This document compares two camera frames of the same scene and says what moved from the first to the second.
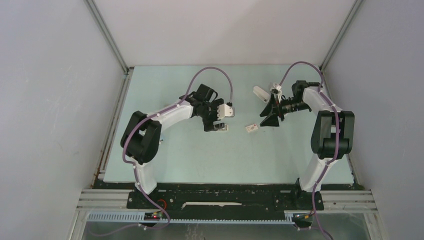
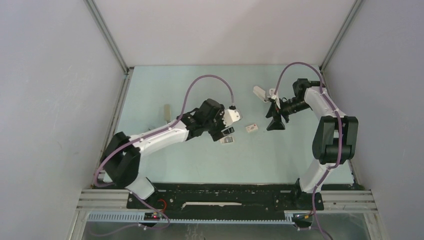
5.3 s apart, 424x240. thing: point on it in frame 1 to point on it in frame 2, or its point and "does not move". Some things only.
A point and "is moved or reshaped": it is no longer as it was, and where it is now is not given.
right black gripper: (272, 120) to (277, 112)
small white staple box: (251, 127) does not move
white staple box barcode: (225, 128) is moved or reshaped
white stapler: (261, 94) does not move
